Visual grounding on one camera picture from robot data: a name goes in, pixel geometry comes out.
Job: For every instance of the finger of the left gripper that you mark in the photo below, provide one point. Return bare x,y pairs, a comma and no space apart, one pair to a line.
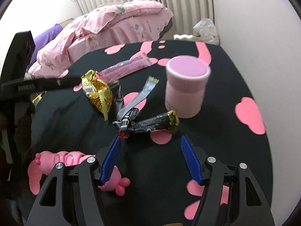
22,87

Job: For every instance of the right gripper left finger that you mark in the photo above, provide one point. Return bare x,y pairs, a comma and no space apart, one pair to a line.
68,196

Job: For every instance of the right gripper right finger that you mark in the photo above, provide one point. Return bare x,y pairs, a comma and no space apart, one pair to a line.
247,204

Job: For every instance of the yellow noodle snack bag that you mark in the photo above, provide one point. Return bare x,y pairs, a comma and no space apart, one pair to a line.
98,92

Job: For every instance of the yellow bag lined trash bin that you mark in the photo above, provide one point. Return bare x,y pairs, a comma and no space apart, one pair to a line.
37,99

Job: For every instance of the purple pillow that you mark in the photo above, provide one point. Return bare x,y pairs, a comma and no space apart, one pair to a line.
43,39

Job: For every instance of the black pink patterned tablecloth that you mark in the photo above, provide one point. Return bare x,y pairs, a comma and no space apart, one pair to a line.
151,183

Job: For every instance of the pink cylinder container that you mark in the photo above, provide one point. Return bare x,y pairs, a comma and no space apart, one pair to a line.
187,78

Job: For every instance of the pink purple bar wrapper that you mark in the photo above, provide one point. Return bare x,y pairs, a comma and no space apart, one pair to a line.
124,68

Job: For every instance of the pink floral bed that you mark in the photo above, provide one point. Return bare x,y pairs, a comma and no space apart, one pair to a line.
103,27

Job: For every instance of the white plastic bag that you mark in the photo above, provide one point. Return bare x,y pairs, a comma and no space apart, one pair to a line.
206,31

